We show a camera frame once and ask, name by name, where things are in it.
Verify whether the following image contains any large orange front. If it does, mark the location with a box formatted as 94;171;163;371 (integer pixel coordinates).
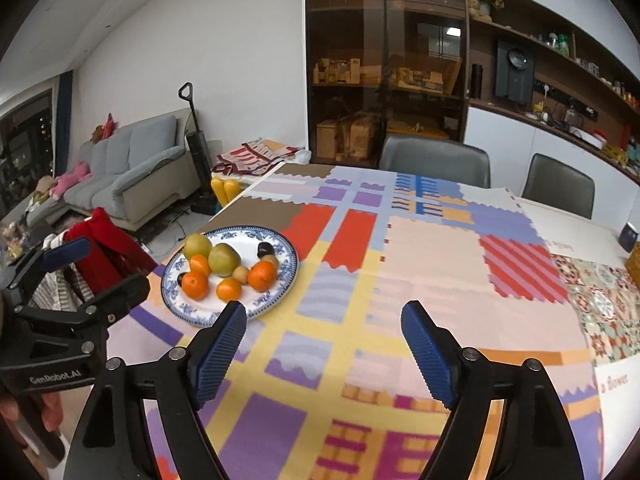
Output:
182;271;209;301

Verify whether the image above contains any orange mandarin back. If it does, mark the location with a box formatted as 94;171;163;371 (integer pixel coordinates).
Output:
190;254;210;278

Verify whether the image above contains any orange mandarin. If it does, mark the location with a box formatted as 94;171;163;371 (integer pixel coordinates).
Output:
247;260;278;292
216;278;243;304
190;254;210;278

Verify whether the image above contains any yellow-green pear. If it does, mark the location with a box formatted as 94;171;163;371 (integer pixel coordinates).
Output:
182;233;213;261

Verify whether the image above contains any green apple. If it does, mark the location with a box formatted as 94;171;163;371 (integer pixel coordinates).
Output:
208;243;241;278

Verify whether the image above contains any brown kiwi front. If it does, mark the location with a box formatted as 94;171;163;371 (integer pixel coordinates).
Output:
232;266;250;285

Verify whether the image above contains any brown kiwi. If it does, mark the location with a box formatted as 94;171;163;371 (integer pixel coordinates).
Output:
232;266;250;285
260;254;280;270

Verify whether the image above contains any orange mandarin front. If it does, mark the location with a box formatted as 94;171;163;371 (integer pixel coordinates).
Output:
247;260;278;292

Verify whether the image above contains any brown kiwi back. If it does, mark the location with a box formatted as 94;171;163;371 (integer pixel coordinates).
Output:
260;254;280;270

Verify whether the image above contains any red cloth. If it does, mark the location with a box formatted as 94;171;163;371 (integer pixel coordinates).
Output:
63;207;157;295

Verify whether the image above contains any pink plush toy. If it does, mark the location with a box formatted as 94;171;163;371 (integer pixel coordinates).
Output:
50;162;92;200

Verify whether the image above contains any white paper sheet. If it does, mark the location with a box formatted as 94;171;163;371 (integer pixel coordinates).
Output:
594;356;640;476

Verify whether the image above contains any grey sofa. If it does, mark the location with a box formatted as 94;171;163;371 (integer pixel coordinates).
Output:
25;108;200;232

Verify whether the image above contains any black upright vacuum cleaner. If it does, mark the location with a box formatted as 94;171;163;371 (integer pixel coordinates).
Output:
178;82;218;217

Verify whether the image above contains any floral patterned mat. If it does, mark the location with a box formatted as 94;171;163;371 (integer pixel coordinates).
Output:
552;255;639;366

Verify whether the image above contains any blue white porcelain plate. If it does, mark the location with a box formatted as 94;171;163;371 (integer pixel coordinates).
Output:
160;226;299;327

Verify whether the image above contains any yellow white kids chair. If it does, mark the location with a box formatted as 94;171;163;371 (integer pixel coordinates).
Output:
210;177;242;208

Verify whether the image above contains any wicker basket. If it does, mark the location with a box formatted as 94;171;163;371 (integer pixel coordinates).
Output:
625;242;640;287

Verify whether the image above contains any small kids table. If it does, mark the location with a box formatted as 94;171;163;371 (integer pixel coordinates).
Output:
212;139;311;177

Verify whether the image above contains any colourful patchwork tablecloth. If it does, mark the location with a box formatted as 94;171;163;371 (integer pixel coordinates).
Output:
106;161;606;480

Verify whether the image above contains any dark blue mug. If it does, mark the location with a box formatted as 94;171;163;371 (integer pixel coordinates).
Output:
617;222;639;254

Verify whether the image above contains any grey chair right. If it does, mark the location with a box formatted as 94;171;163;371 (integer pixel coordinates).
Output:
522;153;596;219

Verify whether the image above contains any grey chair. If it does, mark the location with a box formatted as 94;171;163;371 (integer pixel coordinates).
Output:
522;153;596;219
378;134;491;188

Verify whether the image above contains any grey chair left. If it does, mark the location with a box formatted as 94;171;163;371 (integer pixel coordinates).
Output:
378;134;491;188

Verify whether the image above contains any dark glass cabinet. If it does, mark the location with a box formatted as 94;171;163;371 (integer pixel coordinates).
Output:
305;0;468;167

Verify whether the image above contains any black wall coffee machine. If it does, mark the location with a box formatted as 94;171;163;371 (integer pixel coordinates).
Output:
494;41;535;105

